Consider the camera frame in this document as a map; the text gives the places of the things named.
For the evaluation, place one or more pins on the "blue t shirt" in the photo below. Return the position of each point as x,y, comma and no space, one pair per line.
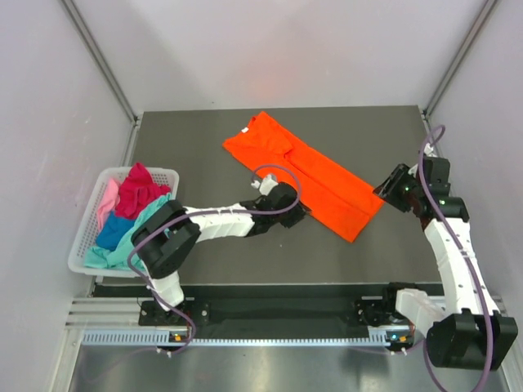
113,231

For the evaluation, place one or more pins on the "teal t shirt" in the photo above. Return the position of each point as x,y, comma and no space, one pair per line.
99,258

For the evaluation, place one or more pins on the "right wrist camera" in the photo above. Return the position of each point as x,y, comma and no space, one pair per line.
435,171

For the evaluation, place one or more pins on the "left aluminium frame post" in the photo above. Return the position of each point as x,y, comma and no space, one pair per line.
84,32

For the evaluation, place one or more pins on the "magenta t shirt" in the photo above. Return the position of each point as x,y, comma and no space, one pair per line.
137,191

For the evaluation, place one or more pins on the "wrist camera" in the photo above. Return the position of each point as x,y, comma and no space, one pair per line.
274,195
435,171

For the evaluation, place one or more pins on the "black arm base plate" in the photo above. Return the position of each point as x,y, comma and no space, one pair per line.
352,311

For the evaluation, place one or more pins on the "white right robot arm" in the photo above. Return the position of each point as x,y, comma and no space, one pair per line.
468,330

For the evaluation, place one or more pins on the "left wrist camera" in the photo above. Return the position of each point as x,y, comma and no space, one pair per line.
274,195

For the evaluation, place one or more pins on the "slotted grey cable duct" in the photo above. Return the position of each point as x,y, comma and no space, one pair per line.
165,338

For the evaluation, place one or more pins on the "pink t shirt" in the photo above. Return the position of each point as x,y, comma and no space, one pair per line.
108,203

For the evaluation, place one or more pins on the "white plastic laundry basket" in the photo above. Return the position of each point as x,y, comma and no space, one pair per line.
87,230

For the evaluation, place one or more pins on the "orange t shirt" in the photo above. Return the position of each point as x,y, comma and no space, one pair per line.
337,198

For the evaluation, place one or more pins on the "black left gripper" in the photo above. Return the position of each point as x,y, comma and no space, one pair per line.
297,213

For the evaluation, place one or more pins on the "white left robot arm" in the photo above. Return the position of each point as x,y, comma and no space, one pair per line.
165,240

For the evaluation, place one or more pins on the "aluminium corner frame post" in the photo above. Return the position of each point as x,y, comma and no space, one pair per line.
470,38

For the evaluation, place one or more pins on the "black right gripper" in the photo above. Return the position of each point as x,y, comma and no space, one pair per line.
387,189

